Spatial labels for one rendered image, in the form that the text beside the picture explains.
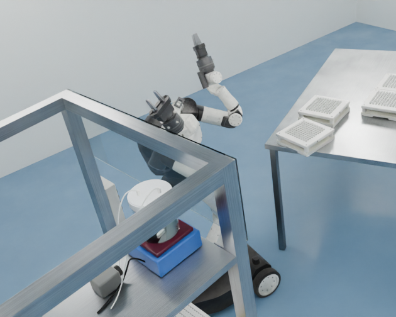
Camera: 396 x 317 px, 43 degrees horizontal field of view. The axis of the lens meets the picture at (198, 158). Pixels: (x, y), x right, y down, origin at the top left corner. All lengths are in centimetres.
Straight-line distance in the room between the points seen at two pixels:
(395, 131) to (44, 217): 291
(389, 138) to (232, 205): 168
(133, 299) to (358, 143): 181
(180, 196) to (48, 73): 382
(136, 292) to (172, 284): 12
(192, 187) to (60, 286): 47
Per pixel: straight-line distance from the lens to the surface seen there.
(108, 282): 174
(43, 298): 133
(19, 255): 431
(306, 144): 297
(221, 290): 325
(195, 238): 180
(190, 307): 225
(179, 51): 575
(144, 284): 176
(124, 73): 548
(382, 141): 313
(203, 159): 161
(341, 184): 426
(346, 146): 308
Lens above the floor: 256
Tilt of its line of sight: 33 degrees down
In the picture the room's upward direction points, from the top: 11 degrees counter-clockwise
